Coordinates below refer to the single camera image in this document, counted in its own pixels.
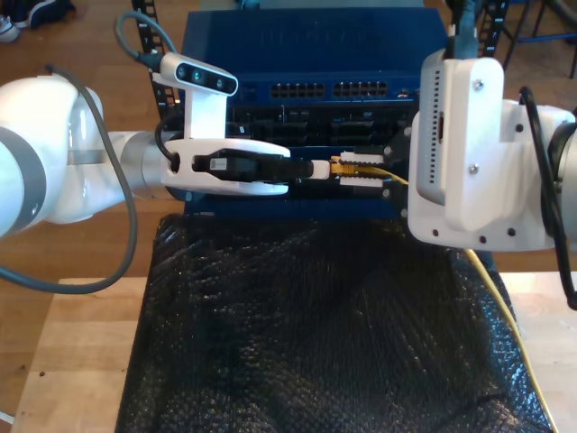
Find yellow network cable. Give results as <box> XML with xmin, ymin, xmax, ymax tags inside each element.
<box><xmin>330</xmin><ymin>155</ymin><xmax>560</xmax><ymax>433</ymax></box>

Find black rack server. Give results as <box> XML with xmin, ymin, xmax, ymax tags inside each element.
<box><xmin>224</xmin><ymin>103</ymin><xmax>418</xmax><ymax>149</ymax></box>

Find dark blue base panel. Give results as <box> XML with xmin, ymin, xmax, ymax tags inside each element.
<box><xmin>182</xmin><ymin>197</ymin><xmax>409</xmax><ymax>223</ymax></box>

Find dark metal stool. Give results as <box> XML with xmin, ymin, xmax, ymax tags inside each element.
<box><xmin>502</xmin><ymin>0</ymin><xmax>577</xmax><ymax>80</ymax></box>

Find black bubble wrap mat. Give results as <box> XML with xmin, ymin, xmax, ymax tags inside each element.
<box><xmin>114</xmin><ymin>211</ymin><xmax>554</xmax><ymax>433</ymax></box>

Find dark blue shoe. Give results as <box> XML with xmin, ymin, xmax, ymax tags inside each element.
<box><xmin>12</xmin><ymin>0</ymin><xmax>78</xmax><ymax>30</ymax></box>

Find white shoe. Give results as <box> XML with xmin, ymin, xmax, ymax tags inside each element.
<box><xmin>0</xmin><ymin>14</ymin><xmax>22</xmax><ymax>45</ymax></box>

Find short black cable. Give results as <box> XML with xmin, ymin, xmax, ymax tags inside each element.
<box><xmin>153</xmin><ymin>117</ymin><xmax>186</xmax><ymax>175</ymax></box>
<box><xmin>517</xmin><ymin>85</ymin><xmax>577</xmax><ymax>311</ymax></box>

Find long grey cable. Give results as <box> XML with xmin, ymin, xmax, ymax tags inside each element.
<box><xmin>0</xmin><ymin>9</ymin><xmax>177</xmax><ymax>297</ymax></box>

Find blue network switch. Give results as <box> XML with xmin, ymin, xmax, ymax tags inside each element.
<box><xmin>178</xmin><ymin>6</ymin><xmax>450</xmax><ymax>106</ymax></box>

